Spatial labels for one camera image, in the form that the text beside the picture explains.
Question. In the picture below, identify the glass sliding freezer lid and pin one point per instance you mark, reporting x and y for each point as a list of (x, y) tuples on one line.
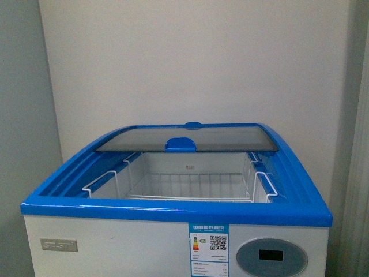
[(207, 139)]

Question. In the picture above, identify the white blue chest freezer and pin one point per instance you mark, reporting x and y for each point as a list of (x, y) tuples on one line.
[(128, 237)]

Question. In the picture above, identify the blue energy label sticker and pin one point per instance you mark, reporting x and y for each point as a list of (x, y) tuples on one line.
[(209, 249)]

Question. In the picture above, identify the oval grey control panel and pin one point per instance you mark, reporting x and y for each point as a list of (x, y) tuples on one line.
[(271, 257)]

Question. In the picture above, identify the silver brand badge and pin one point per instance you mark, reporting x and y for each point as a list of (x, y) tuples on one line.
[(59, 245)]

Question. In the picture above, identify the grey curtain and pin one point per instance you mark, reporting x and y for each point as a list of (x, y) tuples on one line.
[(348, 245)]

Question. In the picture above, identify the white wire freezer basket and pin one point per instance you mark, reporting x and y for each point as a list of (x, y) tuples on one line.
[(206, 177)]

